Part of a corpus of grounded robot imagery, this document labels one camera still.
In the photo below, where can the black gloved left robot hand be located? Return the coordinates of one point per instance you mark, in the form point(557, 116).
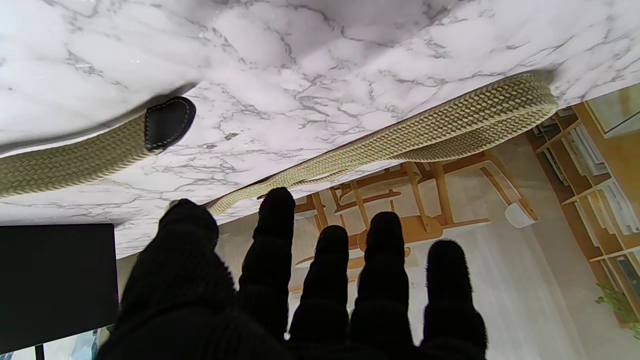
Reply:
point(200, 300)

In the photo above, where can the beige woven belt looped end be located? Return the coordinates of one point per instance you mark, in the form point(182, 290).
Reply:
point(450, 125)

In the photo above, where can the black square storage box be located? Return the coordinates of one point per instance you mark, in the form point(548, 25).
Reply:
point(55, 285)

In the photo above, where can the printed room scene backdrop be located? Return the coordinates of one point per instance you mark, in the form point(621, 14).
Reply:
point(525, 250)

